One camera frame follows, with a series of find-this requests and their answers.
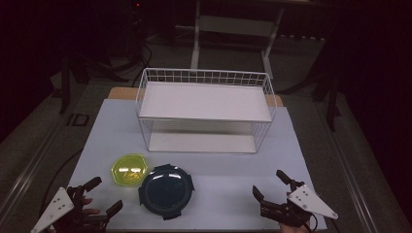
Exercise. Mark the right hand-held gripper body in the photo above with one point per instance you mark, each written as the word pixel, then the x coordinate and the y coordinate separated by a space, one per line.
pixel 311 202

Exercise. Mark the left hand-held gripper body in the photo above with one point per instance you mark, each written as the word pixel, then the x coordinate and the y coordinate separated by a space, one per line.
pixel 53 210

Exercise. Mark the yellow-green lidded container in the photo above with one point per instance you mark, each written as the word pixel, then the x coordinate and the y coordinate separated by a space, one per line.
pixel 129 170

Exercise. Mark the dark blue round lidded container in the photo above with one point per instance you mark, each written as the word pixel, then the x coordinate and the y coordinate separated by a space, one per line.
pixel 166 192

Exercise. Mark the person's left hand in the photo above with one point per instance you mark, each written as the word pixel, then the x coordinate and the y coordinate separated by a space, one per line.
pixel 88 211

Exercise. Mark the person's right hand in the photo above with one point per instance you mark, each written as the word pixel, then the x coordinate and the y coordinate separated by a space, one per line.
pixel 293 229

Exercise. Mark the white table cover sheet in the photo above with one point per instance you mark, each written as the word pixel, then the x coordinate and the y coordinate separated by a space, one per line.
pixel 226 187

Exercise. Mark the black floor socket plate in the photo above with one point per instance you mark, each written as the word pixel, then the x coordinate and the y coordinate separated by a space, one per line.
pixel 78 120

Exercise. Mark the black metal stand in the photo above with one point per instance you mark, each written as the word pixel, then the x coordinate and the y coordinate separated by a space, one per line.
pixel 331 100
pixel 65 87

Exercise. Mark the white metal desk frame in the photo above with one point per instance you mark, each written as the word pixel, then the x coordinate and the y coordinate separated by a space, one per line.
pixel 234 27

